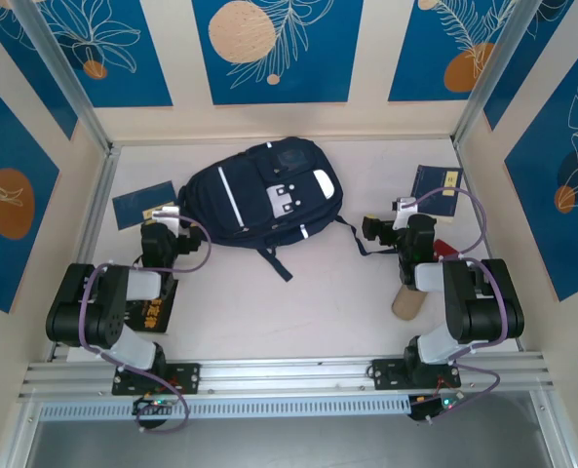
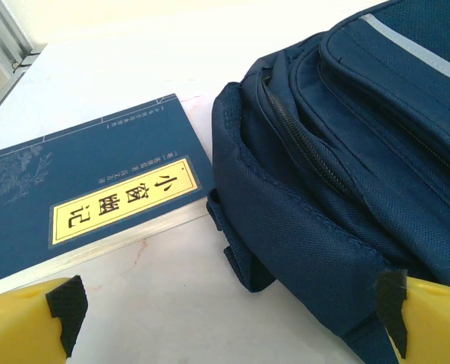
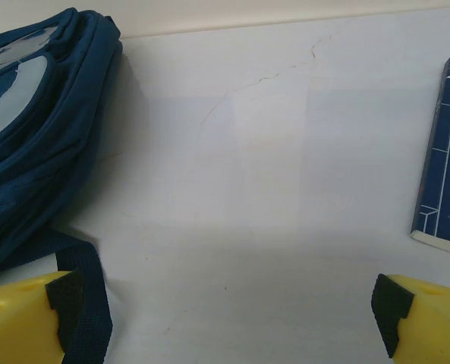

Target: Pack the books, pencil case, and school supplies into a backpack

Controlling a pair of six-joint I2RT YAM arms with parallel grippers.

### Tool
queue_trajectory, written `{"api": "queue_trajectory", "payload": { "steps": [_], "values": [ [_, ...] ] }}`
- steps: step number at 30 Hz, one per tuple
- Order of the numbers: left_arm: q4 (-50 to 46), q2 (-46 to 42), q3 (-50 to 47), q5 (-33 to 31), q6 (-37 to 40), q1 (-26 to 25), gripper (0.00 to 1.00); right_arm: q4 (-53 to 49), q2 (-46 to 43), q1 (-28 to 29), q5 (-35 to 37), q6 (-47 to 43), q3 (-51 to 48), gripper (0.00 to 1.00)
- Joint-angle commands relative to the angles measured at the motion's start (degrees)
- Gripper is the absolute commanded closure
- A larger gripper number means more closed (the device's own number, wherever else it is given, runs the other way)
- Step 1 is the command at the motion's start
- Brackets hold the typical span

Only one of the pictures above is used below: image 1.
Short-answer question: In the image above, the small red notebook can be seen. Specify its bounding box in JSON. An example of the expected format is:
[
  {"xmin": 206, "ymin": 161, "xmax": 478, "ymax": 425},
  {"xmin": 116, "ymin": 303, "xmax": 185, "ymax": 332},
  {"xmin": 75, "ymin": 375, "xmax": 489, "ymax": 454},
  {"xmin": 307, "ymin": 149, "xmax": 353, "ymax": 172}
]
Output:
[{"xmin": 432, "ymin": 238, "xmax": 460, "ymax": 259}]

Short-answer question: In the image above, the blue book yellow label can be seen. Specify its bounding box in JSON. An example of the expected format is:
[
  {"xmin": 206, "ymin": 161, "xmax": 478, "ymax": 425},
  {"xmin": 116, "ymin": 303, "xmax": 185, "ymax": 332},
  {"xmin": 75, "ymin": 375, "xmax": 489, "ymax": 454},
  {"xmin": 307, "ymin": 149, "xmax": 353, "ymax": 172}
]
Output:
[
  {"xmin": 111, "ymin": 180, "xmax": 178, "ymax": 230},
  {"xmin": 405, "ymin": 164, "xmax": 465, "ymax": 225}
]

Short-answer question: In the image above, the wooden cylinder block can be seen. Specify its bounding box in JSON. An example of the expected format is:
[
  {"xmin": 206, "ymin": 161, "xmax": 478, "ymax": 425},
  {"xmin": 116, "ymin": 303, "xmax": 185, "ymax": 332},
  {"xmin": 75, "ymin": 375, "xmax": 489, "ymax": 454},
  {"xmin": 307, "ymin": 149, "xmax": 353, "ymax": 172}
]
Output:
[{"xmin": 391, "ymin": 285, "xmax": 426, "ymax": 322}]

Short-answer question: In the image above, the black book gold print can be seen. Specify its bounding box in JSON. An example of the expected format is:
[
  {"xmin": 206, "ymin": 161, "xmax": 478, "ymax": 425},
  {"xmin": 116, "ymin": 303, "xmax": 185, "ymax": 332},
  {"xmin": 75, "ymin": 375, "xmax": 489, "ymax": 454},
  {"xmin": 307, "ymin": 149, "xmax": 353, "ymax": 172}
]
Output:
[{"xmin": 122, "ymin": 280, "xmax": 178, "ymax": 336}]

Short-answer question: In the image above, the navy blue backpack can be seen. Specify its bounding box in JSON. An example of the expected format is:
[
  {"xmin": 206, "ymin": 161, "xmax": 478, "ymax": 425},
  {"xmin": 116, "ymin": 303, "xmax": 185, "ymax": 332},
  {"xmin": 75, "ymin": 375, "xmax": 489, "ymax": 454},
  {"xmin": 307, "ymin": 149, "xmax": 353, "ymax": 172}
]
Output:
[{"xmin": 177, "ymin": 136, "xmax": 370, "ymax": 283}]

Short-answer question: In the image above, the small circuit board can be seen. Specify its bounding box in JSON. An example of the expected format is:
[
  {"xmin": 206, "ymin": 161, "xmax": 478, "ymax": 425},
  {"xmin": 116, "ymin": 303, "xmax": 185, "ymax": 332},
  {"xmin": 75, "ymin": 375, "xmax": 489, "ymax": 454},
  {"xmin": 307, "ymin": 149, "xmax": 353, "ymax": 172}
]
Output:
[
  {"xmin": 132, "ymin": 395, "xmax": 175, "ymax": 416},
  {"xmin": 408, "ymin": 392, "xmax": 465, "ymax": 424}
]

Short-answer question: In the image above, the grey metal shelf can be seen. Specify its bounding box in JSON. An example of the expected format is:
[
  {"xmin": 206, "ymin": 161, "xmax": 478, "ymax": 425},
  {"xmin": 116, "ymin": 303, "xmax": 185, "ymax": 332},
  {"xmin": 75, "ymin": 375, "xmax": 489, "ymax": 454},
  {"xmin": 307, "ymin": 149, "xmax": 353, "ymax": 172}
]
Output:
[{"xmin": 24, "ymin": 418, "xmax": 558, "ymax": 468}]

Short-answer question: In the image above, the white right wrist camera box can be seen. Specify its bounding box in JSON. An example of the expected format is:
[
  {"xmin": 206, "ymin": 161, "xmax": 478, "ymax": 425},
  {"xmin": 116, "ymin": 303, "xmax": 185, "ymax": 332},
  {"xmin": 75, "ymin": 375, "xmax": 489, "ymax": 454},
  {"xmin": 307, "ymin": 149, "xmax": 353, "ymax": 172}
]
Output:
[{"xmin": 390, "ymin": 196, "xmax": 420, "ymax": 231}]

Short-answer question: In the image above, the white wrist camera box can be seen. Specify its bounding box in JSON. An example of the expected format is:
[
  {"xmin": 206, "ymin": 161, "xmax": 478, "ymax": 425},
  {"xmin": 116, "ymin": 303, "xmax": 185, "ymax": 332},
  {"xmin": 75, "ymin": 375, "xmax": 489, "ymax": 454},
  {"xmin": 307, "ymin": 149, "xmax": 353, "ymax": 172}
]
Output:
[
  {"xmin": 390, "ymin": 196, "xmax": 420, "ymax": 231},
  {"xmin": 150, "ymin": 205, "xmax": 181, "ymax": 233}
]

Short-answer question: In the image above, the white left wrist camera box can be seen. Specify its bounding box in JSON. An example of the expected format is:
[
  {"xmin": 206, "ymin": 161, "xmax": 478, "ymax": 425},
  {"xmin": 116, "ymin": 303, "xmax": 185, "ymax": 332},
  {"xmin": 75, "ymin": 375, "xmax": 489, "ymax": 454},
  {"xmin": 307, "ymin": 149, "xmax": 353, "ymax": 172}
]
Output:
[{"xmin": 150, "ymin": 205, "xmax": 181, "ymax": 233}]

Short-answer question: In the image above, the aluminium side rail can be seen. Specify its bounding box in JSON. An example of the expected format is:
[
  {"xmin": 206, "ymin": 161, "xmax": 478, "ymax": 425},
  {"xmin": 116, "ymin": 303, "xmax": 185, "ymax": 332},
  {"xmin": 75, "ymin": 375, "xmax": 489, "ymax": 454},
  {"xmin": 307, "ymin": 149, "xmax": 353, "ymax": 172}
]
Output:
[
  {"xmin": 451, "ymin": 138, "xmax": 526, "ymax": 353},
  {"xmin": 49, "ymin": 143, "xmax": 120, "ymax": 362}
]

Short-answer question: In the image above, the blue floral wall panel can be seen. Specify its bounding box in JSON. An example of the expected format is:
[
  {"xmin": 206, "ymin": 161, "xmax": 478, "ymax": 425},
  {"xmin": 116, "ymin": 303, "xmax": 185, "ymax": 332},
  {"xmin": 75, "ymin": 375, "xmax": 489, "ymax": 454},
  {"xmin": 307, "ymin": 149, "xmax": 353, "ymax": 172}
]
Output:
[
  {"xmin": 0, "ymin": 69, "xmax": 61, "ymax": 314},
  {"xmin": 388, "ymin": 0, "xmax": 519, "ymax": 103},
  {"xmin": 38, "ymin": 0, "xmax": 173, "ymax": 109},
  {"xmin": 192, "ymin": 0, "xmax": 366, "ymax": 106},
  {"xmin": 482, "ymin": 0, "xmax": 578, "ymax": 132},
  {"xmin": 0, "ymin": 0, "xmax": 79, "ymax": 141},
  {"xmin": 504, "ymin": 46, "xmax": 578, "ymax": 303}
]

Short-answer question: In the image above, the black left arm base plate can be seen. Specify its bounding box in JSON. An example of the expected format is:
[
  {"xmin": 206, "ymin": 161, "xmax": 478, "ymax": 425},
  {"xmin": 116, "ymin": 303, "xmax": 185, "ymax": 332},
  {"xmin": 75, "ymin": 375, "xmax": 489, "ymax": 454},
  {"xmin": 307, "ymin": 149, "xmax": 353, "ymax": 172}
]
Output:
[{"xmin": 111, "ymin": 361, "xmax": 202, "ymax": 396}]

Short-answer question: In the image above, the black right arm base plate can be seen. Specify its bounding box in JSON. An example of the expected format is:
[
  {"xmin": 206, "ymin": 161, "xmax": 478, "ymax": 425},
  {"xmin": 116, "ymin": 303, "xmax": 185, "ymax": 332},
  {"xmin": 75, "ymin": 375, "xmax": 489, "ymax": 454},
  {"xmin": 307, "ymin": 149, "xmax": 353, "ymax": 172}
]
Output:
[{"xmin": 370, "ymin": 357, "xmax": 463, "ymax": 391}]

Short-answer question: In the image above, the aluminium mounting rail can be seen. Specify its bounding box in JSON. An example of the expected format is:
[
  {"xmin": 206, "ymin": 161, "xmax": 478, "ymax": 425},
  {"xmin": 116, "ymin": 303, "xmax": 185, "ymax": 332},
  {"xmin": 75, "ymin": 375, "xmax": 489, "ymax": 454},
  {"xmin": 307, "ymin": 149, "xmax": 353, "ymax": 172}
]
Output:
[{"xmin": 18, "ymin": 353, "xmax": 558, "ymax": 401}]

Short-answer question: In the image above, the aluminium frame post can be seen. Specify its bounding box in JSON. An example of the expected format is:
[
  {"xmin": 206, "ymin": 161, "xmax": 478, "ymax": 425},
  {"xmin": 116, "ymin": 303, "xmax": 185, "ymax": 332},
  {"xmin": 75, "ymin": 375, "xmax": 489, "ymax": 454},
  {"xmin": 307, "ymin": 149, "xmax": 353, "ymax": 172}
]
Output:
[
  {"xmin": 10, "ymin": 0, "xmax": 119, "ymax": 157},
  {"xmin": 451, "ymin": 0, "xmax": 577, "ymax": 147}
]

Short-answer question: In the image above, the grey slotted cable duct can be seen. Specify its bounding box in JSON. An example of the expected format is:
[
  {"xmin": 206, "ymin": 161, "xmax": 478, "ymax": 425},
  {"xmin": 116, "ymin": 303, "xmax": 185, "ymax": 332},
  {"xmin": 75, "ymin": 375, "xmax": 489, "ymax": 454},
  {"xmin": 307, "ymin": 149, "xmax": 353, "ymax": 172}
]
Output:
[{"xmin": 39, "ymin": 394, "xmax": 411, "ymax": 421}]

